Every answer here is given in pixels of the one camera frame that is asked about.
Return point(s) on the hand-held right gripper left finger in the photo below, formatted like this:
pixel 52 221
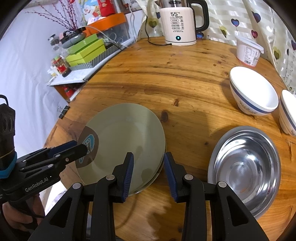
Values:
pixel 128 176

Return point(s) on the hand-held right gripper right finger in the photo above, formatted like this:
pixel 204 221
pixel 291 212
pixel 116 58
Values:
pixel 170 176

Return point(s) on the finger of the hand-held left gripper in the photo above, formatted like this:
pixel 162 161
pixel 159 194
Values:
pixel 74 153
pixel 62 147

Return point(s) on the olive green plate blue logo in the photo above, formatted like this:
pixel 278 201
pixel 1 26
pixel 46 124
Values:
pixel 120 134
pixel 152 183

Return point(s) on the stainless steel bowl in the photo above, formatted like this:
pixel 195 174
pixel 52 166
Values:
pixel 245 171

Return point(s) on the large white bowl blue band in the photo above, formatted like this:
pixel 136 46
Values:
pixel 252 88

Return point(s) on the small white bowl blue band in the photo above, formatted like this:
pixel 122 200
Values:
pixel 289 109

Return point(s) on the person's left hand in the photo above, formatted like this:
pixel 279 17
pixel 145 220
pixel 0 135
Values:
pixel 16 215

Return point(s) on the black binder clip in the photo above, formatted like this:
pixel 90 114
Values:
pixel 63 112

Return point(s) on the small red toy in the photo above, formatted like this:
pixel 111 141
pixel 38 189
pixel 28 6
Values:
pixel 69 91

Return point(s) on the white marble board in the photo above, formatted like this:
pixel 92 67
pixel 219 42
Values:
pixel 71 77

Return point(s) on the green flat box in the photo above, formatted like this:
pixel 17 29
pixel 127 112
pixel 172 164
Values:
pixel 87 54
pixel 83 42

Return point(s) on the grey chevron pattern box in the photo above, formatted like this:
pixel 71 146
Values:
pixel 108 54

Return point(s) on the small clear bottle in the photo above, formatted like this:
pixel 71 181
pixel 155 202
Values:
pixel 53 42

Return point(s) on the grey round device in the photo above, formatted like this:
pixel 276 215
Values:
pixel 74 39

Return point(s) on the purple flower branches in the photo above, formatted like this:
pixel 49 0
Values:
pixel 64 16

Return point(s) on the orange lidded storage box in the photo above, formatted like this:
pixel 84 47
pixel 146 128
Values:
pixel 108 22

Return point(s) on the colourful cartoon gift bag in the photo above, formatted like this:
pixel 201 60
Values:
pixel 89 11

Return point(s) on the white plastic tub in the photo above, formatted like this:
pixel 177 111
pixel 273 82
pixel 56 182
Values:
pixel 247 53

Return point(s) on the red packet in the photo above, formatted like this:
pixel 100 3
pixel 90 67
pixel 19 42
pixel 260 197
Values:
pixel 106 8

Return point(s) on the white electric kettle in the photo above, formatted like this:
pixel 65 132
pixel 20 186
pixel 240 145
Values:
pixel 178 23

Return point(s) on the heart print curtain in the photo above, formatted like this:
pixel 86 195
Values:
pixel 231 14

